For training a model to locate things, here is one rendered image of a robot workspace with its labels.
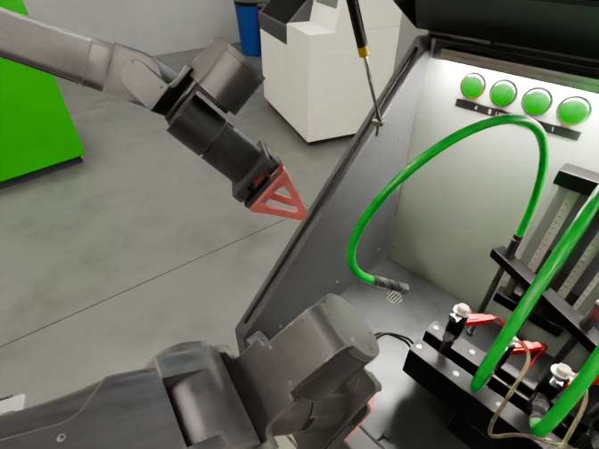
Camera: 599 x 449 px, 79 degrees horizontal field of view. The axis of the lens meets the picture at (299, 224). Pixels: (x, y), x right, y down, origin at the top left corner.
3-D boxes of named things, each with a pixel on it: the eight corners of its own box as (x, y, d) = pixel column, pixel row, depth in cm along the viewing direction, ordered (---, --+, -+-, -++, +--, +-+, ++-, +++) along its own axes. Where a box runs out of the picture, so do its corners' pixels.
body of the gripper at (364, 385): (387, 387, 34) (345, 387, 28) (318, 461, 35) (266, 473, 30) (346, 335, 38) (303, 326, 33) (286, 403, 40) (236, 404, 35)
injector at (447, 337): (419, 379, 76) (444, 317, 63) (431, 364, 79) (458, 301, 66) (431, 388, 75) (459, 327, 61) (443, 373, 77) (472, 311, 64)
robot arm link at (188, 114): (161, 121, 47) (155, 127, 41) (194, 78, 45) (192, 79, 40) (206, 156, 49) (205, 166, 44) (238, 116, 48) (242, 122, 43)
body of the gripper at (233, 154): (270, 147, 53) (229, 112, 50) (278, 167, 44) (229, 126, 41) (241, 180, 54) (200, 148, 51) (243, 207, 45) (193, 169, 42)
